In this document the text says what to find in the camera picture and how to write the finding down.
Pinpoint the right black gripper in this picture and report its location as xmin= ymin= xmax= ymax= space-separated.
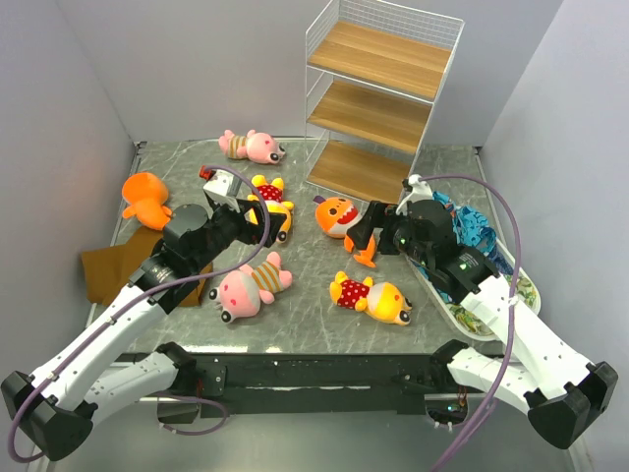
xmin=346 ymin=200 xmax=432 ymax=266

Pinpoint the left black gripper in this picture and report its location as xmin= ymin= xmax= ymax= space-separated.
xmin=190 ymin=196 xmax=286 ymax=272

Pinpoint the small pink striped plush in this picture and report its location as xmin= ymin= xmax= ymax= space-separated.
xmin=218 ymin=130 xmax=286 ymax=164

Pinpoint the large pink striped plush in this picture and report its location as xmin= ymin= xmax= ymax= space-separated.
xmin=208 ymin=252 xmax=293 ymax=324

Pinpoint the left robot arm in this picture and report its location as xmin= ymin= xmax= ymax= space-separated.
xmin=1 ymin=199 xmax=285 ymax=463

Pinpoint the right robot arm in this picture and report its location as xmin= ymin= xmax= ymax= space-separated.
xmin=348 ymin=200 xmax=618 ymax=449

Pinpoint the yellow plush red dress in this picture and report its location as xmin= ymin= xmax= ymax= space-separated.
xmin=252 ymin=174 xmax=294 ymax=244

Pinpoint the yellow plush polka dress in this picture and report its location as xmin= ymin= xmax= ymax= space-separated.
xmin=329 ymin=271 xmax=412 ymax=326

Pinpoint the blue shark print garment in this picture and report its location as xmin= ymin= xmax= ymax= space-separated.
xmin=432 ymin=191 xmax=513 ymax=278

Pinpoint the white oval tray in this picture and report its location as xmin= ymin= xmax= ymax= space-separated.
xmin=412 ymin=237 xmax=542 ymax=341

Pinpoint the brown folded cloth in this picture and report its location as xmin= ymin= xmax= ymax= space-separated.
xmin=80 ymin=225 xmax=214 ymax=309

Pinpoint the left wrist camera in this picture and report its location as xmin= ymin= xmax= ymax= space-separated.
xmin=200 ymin=165 xmax=241 ymax=206

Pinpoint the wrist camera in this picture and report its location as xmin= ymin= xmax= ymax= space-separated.
xmin=395 ymin=174 xmax=433 ymax=215
xmin=200 ymin=165 xmax=241 ymax=206

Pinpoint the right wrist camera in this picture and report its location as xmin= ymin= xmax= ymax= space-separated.
xmin=395 ymin=174 xmax=433 ymax=215

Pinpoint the white wire wooden shelf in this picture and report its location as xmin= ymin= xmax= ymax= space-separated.
xmin=304 ymin=1 xmax=465 ymax=202

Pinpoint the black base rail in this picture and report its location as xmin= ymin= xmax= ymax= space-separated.
xmin=133 ymin=340 xmax=474 ymax=436

